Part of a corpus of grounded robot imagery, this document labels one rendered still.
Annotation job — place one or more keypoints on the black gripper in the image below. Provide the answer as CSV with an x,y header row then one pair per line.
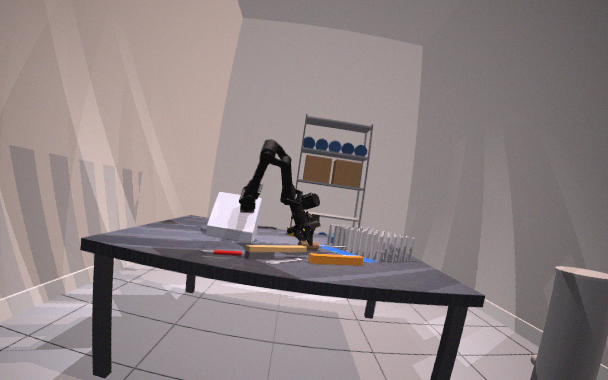
x,y
302,223

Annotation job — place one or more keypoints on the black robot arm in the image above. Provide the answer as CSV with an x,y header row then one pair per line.
x,y
251,192

